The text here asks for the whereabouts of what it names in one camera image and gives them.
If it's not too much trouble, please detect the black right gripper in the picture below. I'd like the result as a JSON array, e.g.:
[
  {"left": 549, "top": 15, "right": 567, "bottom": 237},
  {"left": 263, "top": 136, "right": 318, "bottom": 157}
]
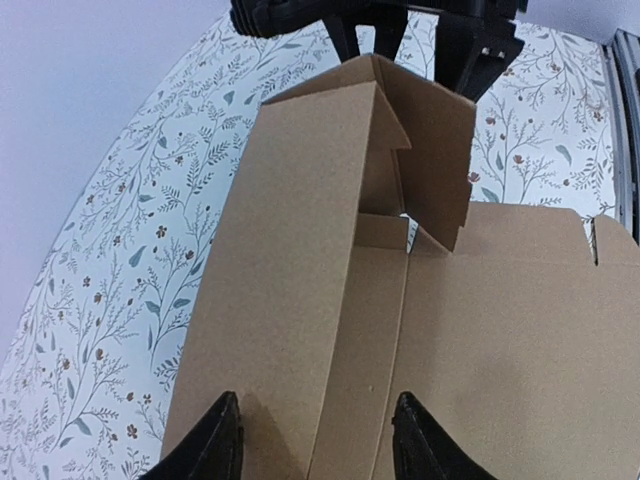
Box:
[{"left": 230, "top": 0, "right": 528, "bottom": 100}]

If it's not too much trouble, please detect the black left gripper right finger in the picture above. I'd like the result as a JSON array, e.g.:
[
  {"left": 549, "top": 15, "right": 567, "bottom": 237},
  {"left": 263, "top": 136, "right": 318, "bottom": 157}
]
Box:
[{"left": 392, "top": 391, "right": 493, "bottom": 480}]

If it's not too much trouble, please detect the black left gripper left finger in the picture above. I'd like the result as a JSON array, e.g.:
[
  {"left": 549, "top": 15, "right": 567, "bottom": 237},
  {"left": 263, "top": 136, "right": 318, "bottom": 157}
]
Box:
[{"left": 142, "top": 391, "right": 244, "bottom": 480}]

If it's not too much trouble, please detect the brown cardboard box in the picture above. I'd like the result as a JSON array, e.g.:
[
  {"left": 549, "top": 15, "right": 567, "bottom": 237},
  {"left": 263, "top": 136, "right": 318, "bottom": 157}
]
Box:
[{"left": 161, "top": 55, "right": 639, "bottom": 479}]

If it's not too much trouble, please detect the aluminium front rail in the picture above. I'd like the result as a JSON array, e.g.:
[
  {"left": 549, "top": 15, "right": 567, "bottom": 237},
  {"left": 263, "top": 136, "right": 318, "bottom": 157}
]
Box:
[{"left": 602, "top": 29, "right": 639, "bottom": 242}]

